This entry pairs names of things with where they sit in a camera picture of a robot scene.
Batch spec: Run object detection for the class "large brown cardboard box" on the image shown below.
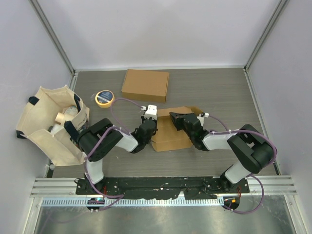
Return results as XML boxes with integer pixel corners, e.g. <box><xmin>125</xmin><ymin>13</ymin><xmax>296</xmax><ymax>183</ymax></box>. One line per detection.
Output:
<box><xmin>121</xmin><ymin>69</ymin><xmax>169</xmax><ymax>103</ymax></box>

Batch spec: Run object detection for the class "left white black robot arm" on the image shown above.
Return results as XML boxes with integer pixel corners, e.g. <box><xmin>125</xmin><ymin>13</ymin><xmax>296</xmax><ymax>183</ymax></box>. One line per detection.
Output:
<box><xmin>75</xmin><ymin>117</ymin><xmax>157</xmax><ymax>195</ymax></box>

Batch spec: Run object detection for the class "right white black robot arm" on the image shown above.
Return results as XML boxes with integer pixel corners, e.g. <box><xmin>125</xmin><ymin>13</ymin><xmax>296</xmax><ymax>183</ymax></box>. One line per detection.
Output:
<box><xmin>170</xmin><ymin>112</ymin><xmax>277</xmax><ymax>193</ymax></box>

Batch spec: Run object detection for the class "yellow masking tape roll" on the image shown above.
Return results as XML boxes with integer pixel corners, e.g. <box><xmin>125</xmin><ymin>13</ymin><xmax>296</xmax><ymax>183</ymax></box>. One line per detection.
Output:
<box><xmin>95</xmin><ymin>90</ymin><xmax>115</xmax><ymax>109</ymax></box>

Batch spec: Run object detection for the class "cardboard tube in bag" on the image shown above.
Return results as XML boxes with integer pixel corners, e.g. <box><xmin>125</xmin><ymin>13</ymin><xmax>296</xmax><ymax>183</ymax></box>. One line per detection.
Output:
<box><xmin>55</xmin><ymin>112</ymin><xmax>66</xmax><ymax>124</ymax></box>

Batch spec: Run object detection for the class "beige canvas tote bag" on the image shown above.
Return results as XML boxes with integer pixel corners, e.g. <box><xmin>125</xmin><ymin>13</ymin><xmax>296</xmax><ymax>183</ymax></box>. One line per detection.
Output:
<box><xmin>16</xmin><ymin>86</ymin><xmax>90</xmax><ymax>166</ymax></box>

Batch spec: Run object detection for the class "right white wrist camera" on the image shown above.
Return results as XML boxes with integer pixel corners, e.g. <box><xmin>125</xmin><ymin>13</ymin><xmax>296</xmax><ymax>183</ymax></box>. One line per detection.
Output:
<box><xmin>197</xmin><ymin>113</ymin><xmax>210</xmax><ymax>126</ymax></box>

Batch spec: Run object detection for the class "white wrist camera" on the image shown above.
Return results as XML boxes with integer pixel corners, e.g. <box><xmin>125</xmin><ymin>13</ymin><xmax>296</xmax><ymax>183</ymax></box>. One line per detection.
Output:
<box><xmin>197</xmin><ymin>113</ymin><xmax>210</xmax><ymax>126</ymax></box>
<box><xmin>141</xmin><ymin>105</ymin><xmax>157</xmax><ymax>120</ymax></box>

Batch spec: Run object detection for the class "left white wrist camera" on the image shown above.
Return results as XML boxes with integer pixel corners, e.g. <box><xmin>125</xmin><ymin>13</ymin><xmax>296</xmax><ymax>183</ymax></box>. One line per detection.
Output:
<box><xmin>141</xmin><ymin>105</ymin><xmax>157</xmax><ymax>120</ymax></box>

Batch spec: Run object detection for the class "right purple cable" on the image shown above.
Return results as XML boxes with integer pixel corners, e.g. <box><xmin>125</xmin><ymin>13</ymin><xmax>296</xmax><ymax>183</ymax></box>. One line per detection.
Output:
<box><xmin>207</xmin><ymin>114</ymin><xmax>278</xmax><ymax>215</ymax></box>

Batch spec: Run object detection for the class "purple cable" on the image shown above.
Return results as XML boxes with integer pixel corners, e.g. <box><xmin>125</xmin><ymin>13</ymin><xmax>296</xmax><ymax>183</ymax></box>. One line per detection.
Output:
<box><xmin>82</xmin><ymin>98</ymin><xmax>147</xmax><ymax>210</ymax></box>
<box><xmin>207</xmin><ymin>114</ymin><xmax>278</xmax><ymax>215</ymax></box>

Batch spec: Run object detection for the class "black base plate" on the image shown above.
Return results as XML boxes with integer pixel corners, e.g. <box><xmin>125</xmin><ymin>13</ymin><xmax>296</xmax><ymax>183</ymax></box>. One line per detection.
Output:
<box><xmin>74</xmin><ymin>176</ymin><xmax>250</xmax><ymax>200</ymax></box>

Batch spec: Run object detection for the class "white slotted cable duct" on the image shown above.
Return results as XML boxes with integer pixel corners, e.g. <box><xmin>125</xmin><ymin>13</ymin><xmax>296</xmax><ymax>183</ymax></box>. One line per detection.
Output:
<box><xmin>41</xmin><ymin>196</ymin><xmax>224</xmax><ymax>207</ymax></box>

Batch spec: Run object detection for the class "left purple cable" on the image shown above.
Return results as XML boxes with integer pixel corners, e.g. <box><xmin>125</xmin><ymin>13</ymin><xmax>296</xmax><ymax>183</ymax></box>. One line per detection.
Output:
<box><xmin>82</xmin><ymin>98</ymin><xmax>147</xmax><ymax>210</ymax></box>

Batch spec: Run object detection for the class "right aluminium frame post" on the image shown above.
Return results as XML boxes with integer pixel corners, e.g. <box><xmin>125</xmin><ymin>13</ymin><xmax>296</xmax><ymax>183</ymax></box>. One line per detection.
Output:
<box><xmin>244</xmin><ymin>0</ymin><xmax>291</xmax><ymax>69</ymax></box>

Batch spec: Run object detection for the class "aluminium frame post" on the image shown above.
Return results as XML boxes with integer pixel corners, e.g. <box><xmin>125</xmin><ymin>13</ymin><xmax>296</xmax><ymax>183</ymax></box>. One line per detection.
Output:
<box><xmin>29</xmin><ymin>0</ymin><xmax>75</xmax><ymax>75</ymax></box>
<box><xmin>244</xmin><ymin>0</ymin><xmax>291</xmax><ymax>69</ymax></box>

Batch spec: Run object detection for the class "left aluminium frame post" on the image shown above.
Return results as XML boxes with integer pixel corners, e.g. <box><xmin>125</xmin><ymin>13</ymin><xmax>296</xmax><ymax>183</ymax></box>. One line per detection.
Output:
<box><xmin>29</xmin><ymin>0</ymin><xmax>75</xmax><ymax>75</ymax></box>

